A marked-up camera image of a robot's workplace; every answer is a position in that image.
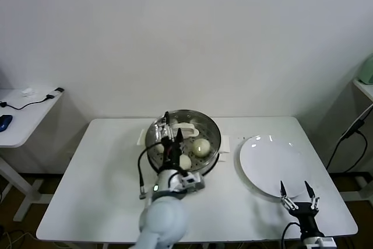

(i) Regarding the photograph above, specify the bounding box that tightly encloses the white side desk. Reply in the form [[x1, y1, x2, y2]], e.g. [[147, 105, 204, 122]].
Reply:
[[0, 86, 65, 222]]

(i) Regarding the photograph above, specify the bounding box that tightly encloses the white round plate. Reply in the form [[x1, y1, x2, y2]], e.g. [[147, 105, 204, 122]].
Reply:
[[239, 134, 311, 200]]

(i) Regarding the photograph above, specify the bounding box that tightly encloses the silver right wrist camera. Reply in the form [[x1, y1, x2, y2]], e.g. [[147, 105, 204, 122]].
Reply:
[[302, 236, 336, 249]]

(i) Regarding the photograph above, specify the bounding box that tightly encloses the black cable with adapter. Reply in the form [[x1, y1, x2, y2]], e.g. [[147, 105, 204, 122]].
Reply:
[[325, 105, 373, 174]]

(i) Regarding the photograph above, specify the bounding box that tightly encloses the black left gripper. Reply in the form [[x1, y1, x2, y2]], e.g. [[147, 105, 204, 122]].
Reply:
[[158, 111, 185, 171]]

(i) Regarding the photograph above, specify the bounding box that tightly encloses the stainless steel steamer basket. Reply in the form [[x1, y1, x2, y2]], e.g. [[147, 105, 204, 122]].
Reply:
[[136, 109, 231, 178]]

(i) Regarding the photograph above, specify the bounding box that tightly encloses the small white desk object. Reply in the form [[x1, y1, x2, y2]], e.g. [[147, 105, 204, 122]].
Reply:
[[19, 86, 37, 97]]

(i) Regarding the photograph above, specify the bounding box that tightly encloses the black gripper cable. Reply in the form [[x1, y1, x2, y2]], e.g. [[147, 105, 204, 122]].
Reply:
[[136, 143, 164, 201], [280, 221, 301, 249]]

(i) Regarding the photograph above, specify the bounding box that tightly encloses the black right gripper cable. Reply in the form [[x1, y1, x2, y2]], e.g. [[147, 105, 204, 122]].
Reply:
[[280, 221, 301, 249]]

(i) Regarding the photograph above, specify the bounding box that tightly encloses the black desk cable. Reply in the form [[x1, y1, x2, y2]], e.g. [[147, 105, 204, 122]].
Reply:
[[0, 86, 65, 111]]

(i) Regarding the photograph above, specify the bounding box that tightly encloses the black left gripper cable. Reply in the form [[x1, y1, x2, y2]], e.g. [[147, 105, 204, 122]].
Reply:
[[136, 143, 164, 201]]

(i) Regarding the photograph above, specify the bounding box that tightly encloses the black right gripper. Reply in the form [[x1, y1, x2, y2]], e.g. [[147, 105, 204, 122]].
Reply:
[[279, 180, 320, 236]]

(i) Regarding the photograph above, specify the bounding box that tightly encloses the blue computer mouse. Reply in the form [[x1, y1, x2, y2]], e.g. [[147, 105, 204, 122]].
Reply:
[[0, 114, 14, 132]]

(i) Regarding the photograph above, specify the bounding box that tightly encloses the pale green appliance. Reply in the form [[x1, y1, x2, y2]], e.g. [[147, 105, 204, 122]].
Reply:
[[356, 53, 373, 85]]

